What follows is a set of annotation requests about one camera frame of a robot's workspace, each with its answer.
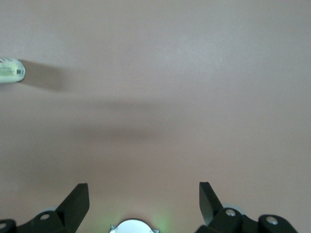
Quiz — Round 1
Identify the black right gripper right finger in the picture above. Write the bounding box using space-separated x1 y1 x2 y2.
195 181 299 233

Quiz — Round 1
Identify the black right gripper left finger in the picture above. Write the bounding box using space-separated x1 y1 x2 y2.
0 183 90 233

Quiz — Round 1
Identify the silver blue tennis ball can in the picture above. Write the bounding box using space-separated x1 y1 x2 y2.
0 57 26 84

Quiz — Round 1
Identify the brown table mat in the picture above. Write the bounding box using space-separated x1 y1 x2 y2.
0 0 311 233

